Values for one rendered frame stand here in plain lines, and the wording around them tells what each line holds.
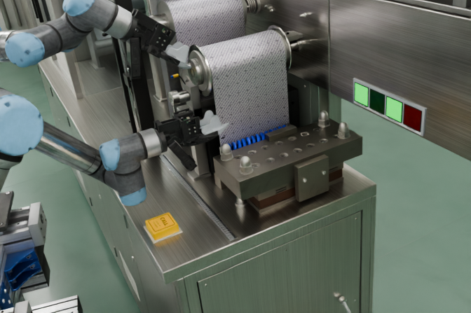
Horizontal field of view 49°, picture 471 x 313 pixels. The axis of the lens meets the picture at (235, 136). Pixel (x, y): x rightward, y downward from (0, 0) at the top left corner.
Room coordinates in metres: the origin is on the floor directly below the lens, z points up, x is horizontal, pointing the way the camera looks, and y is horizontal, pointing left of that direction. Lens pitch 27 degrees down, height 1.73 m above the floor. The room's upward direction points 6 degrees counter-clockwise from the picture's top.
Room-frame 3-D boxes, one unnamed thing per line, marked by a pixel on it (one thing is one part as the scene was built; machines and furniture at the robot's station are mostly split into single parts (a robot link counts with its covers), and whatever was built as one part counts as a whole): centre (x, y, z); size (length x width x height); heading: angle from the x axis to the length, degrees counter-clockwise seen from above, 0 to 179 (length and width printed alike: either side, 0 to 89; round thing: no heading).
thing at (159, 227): (1.12, 0.22, 0.91); 0.07 x 0.07 x 0.02; 25
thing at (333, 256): (2.24, 0.42, 0.43); 2.52 x 0.64 x 0.86; 25
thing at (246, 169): (1.16, -0.02, 1.05); 0.04 x 0.04 x 0.04
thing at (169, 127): (1.26, 0.15, 1.12); 0.12 x 0.08 x 0.09; 115
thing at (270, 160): (1.26, -0.15, 1.00); 0.40 x 0.16 x 0.06; 115
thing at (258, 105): (1.36, -0.06, 1.12); 0.23 x 0.01 x 0.18; 115
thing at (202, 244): (2.23, 0.44, 0.88); 2.52 x 0.66 x 0.04; 25
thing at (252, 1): (1.71, -0.08, 1.33); 0.07 x 0.07 x 0.07; 25
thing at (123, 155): (1.19, 0.30, 1.11); 0.11 x 0.08 x 0.09; 115
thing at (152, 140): (1.23, 0.23, 1.11); 0.08 x 0.05 x 0.08; 25
